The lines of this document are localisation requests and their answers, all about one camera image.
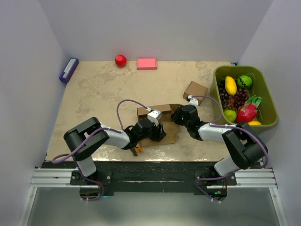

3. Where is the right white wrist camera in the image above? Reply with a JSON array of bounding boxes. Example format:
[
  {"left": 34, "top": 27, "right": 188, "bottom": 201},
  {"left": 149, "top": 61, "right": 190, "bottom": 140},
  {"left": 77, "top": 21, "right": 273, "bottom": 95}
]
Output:
[{"left": 186, "top": 95, "right": 198, "bottom": 106}]

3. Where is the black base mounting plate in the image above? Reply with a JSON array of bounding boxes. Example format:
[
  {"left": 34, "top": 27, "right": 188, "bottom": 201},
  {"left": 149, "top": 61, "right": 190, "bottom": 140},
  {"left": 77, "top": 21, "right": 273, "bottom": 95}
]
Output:
[{"left": 42, "top": 161, "right": 237, "bottom": 201}]

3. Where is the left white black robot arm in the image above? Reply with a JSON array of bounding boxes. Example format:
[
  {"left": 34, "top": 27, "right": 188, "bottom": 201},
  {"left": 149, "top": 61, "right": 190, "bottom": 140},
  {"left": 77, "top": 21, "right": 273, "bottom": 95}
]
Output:
[{"left": 63, "top": 117, "right": 166, "bottom": 185}]

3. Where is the red dragon fruit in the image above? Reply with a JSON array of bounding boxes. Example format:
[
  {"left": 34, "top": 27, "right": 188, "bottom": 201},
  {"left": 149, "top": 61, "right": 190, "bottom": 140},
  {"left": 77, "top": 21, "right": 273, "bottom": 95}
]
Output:
[{"left": 236, "top": 95, "right": 262, "bottom": 123}]

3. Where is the purple blue box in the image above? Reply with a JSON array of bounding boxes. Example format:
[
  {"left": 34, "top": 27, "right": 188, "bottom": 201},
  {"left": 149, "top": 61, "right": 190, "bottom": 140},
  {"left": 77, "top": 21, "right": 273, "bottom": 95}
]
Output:
[{"left": 59, "top": 57, "right": 79, "bottom": 84}]

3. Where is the aluminium rail frame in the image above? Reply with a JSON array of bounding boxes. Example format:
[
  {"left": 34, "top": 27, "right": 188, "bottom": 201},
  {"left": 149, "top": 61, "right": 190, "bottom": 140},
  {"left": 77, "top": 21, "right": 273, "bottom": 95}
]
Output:
[{"left": 19, "top": 155, "right": 288, "bottom": 226}]

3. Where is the red apple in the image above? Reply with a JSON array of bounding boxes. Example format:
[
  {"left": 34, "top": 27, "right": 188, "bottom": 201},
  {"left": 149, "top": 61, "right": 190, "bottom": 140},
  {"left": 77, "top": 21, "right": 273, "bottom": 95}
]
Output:
[{"left": 115, "top": 55, "right": 127, "bottom": 67}]

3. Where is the yellow mango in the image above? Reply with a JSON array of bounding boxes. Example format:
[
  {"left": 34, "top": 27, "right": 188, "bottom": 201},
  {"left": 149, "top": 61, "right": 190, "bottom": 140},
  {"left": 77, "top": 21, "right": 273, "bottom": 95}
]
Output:
[{"left": 225, "top": 76, "right": 237, "bottom": 96}]

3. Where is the green round fruit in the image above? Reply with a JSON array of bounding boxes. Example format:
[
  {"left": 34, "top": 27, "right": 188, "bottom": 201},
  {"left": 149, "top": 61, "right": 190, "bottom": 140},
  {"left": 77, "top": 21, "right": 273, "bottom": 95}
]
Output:
[{"left": 237, "top": 74, "right": 253, "bottom": 89}]

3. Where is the small folded cardboard box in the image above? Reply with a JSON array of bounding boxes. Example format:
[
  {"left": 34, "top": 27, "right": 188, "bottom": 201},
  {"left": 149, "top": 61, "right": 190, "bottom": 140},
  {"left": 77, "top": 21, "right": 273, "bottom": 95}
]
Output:
[{"left": 183, "top": 81, "right": 208, "bottom": 99}]

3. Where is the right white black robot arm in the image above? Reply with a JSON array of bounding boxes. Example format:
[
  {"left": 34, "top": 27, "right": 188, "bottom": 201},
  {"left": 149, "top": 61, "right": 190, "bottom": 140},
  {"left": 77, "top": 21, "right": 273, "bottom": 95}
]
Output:
[{"left": 171, "top": 105, "right": 268, "bottom": 185}]

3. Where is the small snack wrapper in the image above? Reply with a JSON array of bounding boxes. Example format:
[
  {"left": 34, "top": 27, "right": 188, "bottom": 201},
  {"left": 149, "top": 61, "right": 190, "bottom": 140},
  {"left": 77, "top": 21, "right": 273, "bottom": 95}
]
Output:
[{"left": 130, "top": 146, "right": 143, "bottom": 156}]

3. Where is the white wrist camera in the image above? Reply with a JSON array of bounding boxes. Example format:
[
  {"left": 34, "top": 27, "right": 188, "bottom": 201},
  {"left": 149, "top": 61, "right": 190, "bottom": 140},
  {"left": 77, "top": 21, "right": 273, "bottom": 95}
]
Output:
[
  {"left": 186, "top": 95, "right": 198, "bottom": 106},
  {"left": 147, "top": 109, "right": 162, "bottom": 126}
]

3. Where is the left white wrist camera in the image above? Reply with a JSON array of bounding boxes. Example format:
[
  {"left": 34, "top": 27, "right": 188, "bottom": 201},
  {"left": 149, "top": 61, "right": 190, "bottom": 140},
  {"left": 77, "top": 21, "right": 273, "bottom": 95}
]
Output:
[{"left": 147, "top": 109, "right": 162, "bottom": 126}]

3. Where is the olive green plastic bin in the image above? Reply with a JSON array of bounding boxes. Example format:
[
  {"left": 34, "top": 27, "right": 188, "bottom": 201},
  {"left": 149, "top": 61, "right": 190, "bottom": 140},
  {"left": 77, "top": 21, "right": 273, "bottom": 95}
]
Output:
[{"left": 210, "top": 65, "right": 278, "bottom": 133}]

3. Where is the purple grapes bunch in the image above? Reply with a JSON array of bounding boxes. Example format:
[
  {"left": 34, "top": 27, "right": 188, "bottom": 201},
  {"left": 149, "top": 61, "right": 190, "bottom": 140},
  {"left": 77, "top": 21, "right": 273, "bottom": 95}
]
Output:
[{"left": 217, "top": 81, "right": 249, "bottom": 111}]

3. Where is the large brown cardboard box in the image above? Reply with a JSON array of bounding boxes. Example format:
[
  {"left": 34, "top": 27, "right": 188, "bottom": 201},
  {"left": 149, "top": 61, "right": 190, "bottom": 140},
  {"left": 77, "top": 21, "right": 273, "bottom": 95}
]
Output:
[{"left": 136, "top": 103, "right": 182, "bottom": 147}]

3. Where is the pink rectangular box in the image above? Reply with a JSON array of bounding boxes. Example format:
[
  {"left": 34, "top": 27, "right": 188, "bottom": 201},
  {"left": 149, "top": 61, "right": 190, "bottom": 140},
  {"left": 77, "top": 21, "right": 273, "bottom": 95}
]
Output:
[{"left": 137, "top": 58, "right": 157, "bottom": 70}]

